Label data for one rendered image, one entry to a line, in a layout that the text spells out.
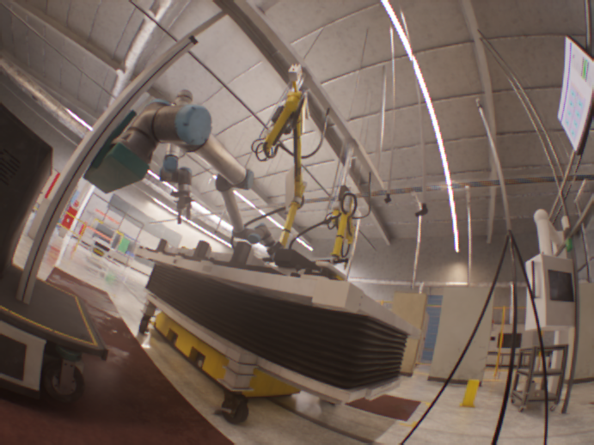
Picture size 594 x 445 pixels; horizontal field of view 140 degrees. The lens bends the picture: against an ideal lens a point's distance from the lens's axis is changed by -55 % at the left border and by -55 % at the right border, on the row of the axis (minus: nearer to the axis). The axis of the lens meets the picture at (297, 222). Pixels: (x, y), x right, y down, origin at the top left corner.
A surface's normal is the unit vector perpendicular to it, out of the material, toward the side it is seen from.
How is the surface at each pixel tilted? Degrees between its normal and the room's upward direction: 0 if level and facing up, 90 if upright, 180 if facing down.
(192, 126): 91
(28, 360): 90
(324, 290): 90
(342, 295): 90
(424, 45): 176
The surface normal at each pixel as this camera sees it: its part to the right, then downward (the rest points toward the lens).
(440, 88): -0.32, 0.84
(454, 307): -0.57, -0.47
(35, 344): 0.84, 0.02
